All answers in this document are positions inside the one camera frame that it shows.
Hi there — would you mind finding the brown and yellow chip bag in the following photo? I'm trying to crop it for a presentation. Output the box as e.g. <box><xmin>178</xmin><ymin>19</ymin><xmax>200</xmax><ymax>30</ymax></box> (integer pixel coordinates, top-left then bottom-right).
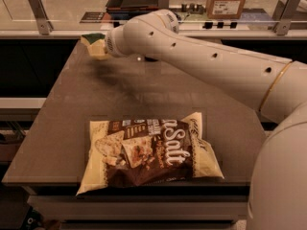
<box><xmin>78</xmin><ymin>112</ymin><xmax>223</xmax><ymax>195</ymax></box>

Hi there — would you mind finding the right metal glass bracket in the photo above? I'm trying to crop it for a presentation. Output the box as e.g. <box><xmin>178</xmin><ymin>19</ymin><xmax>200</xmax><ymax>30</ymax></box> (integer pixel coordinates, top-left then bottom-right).
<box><xmin>273</xmin><ymin>0</ymin><xmax>300</xmax><ymax>35</ymax></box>

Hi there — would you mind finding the left metal glass bracket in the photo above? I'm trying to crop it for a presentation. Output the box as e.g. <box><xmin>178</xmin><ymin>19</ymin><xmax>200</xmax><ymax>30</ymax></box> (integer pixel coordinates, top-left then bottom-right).
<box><xmin>28</xmin><ymin>0</ymin><xmax>53</xmax><ymax>35</ymax></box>

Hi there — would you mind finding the blue soda can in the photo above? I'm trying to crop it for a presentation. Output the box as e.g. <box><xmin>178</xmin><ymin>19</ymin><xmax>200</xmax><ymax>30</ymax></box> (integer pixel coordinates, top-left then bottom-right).
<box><xmin>144</xmin><ymin>57</ymin><xmax>158</xmax><ymax>62</ymax></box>

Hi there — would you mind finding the cardboard box with label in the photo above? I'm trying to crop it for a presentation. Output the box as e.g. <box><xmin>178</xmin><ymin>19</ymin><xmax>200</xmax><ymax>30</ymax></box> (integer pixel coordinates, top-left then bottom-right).
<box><xmin>205</xmin><ymin>0</ymin><xmax>246</xmax><ymax>19</ymax></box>

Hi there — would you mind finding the green and yellow sponge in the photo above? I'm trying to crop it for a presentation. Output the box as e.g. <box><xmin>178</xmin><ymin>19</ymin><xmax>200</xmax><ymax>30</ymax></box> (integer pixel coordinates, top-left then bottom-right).
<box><xmin>81</xmin><ymin>34</ymin><xmax>105</xmax><ymax>46</ymax></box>

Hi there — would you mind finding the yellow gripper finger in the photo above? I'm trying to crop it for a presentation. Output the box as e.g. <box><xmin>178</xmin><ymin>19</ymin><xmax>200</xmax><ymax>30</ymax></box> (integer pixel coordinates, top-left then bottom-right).
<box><xmin>87</xmin><ymin>39</ymin><xmax>109</xmax><ymax>60</ymax></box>

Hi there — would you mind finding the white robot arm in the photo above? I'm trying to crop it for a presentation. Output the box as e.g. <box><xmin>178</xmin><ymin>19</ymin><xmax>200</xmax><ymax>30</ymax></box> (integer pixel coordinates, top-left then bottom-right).
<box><xmin>94</xmin><ymin>10</ymin><xmax>307</xmax><ymax>230</ymax></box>

